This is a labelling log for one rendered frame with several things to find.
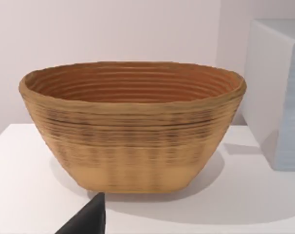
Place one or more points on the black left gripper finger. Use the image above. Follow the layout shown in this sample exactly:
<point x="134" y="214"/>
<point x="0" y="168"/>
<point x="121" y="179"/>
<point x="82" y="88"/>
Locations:
<point x="90" y="217"/>

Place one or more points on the brown woven basket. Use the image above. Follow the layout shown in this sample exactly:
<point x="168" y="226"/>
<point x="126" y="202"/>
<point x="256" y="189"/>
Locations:
<point x="130" y="136"/>

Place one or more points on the white and blue box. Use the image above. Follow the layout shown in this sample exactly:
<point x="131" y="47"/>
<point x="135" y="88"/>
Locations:
<point x="274" y="97"/>

